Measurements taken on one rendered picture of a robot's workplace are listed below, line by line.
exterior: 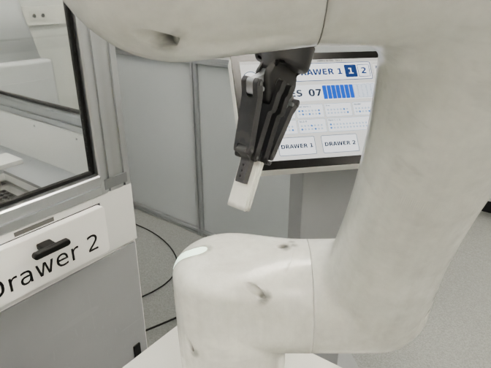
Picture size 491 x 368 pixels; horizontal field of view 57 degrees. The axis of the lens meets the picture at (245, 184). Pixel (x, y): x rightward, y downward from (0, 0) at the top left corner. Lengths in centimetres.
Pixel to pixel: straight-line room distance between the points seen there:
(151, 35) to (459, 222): 25
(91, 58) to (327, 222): 76
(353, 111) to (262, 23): 99
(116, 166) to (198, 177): 154
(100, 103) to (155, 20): 78
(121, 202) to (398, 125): 84
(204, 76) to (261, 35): 214
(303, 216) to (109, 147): 57
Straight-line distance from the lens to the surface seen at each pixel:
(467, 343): 218
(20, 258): 94
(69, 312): 108
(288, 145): 109
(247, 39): 21
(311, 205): 126
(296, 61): 59
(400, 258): 39
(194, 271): 49
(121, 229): 108
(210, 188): 252
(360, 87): 122
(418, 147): 29
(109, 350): 122
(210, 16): 19
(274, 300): 48
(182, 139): 256
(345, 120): 116
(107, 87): 97
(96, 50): 95
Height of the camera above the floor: 136
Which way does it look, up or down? 24 degrees down
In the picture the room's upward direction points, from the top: straight up
